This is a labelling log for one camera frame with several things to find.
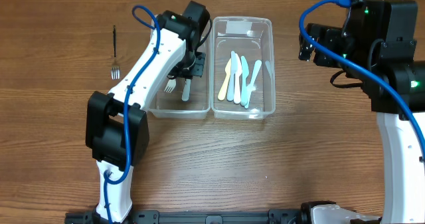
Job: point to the black handled metal fork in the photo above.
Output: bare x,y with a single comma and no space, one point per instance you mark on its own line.
115,69

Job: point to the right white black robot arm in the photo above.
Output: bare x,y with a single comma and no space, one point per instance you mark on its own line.
375,48

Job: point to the clear plastic container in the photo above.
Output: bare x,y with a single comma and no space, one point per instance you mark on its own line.
251,37
170,105

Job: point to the right clear plastic container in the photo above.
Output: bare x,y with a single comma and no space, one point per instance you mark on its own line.
251,37

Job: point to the white plastic fork long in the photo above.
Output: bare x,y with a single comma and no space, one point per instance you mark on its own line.
170,86

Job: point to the pale blue plastic knife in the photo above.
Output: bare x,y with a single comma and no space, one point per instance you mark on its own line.
233,69

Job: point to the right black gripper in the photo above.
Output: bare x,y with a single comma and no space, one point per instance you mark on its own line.
314,42

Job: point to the light blue plastic knife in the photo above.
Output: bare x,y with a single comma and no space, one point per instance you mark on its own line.
250,87

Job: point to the left clear plastic container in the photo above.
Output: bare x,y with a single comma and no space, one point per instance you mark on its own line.
170,105

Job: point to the white plastic fork short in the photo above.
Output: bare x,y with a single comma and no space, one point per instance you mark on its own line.
186,90

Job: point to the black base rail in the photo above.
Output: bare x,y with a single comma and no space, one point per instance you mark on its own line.
212,216

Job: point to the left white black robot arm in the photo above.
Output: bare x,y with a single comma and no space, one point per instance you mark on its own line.
116,128

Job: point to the white plastic knife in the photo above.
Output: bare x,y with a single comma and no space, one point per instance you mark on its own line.
237,95

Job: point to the mint green plastic knife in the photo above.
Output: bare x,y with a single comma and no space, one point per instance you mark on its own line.
245,73

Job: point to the yellow plastic knife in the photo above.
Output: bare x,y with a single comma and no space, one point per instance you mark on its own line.
222,92

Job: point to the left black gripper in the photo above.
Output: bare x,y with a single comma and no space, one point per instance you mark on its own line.
185,71

